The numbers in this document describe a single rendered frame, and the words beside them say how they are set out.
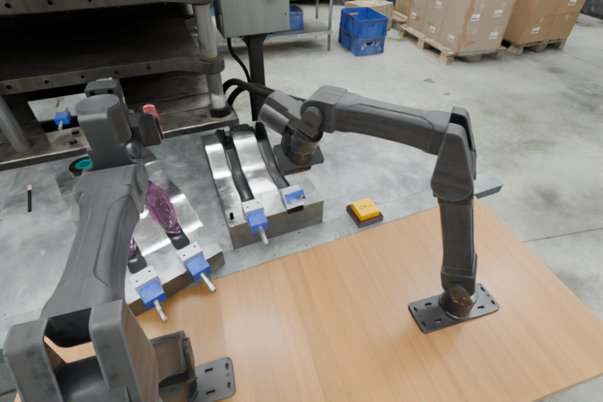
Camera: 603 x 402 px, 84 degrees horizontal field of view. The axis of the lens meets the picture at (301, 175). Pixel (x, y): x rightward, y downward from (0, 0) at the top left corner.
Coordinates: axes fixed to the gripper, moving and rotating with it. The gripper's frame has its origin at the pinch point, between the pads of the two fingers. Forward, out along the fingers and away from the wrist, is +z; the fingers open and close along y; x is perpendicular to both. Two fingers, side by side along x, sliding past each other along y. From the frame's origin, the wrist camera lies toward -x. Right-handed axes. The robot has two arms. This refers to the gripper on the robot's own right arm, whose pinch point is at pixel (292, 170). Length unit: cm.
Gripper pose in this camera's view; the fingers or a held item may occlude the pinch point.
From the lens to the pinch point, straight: 81.7
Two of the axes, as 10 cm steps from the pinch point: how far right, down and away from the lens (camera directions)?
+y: -9.3, 2.4, -2.9
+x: 3.2, 9.0, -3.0
